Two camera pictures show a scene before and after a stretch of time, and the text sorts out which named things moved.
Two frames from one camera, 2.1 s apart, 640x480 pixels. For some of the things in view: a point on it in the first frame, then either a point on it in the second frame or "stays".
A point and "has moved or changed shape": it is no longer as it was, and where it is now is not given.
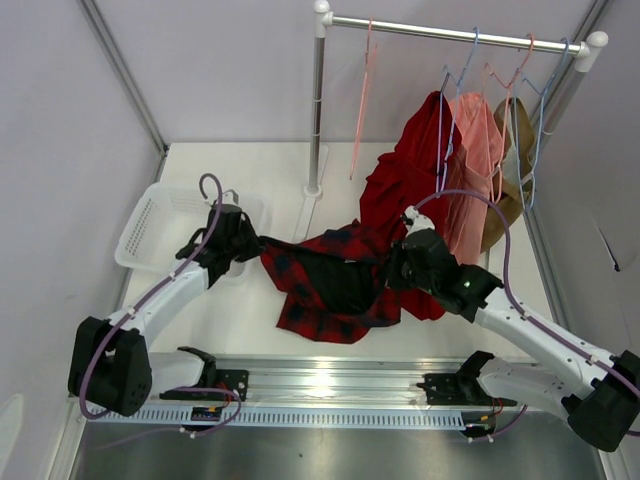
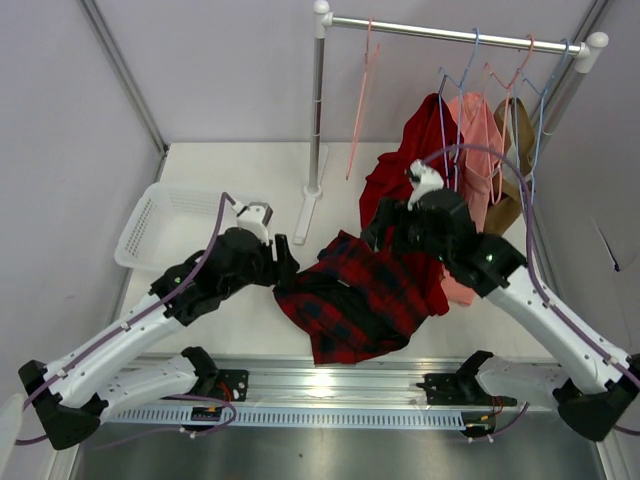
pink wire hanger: [369, 66] stays
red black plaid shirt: [335, 281] has moved or changed shape
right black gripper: [400, 270] → [388, 226]
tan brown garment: [511, 184] stays
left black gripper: [255, 246] → [280, 272]
